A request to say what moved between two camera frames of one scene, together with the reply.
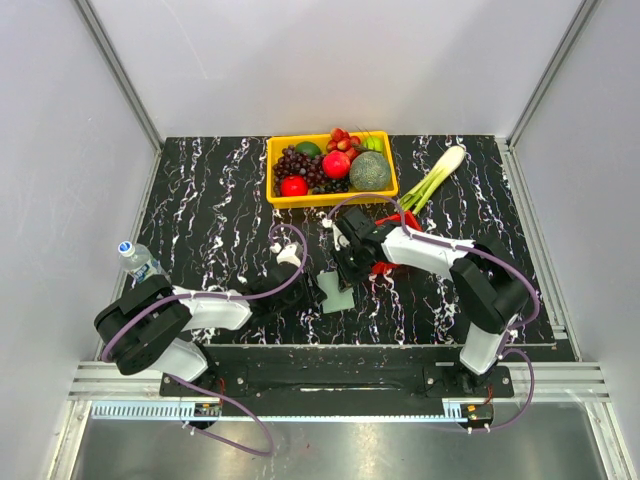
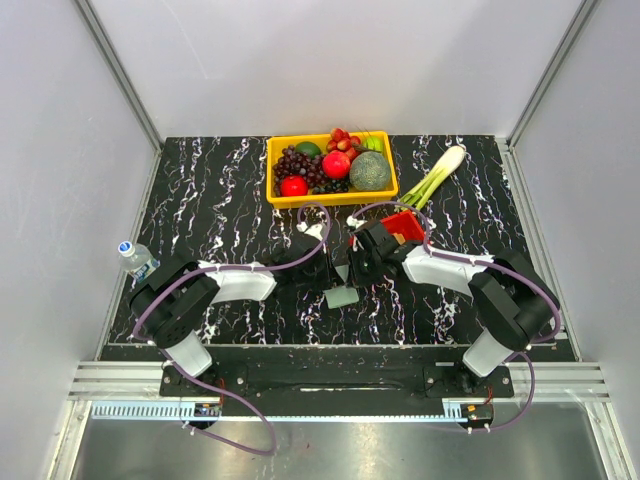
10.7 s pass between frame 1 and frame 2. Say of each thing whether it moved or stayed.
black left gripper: moved
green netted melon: stayed
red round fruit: stayed
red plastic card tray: stayed
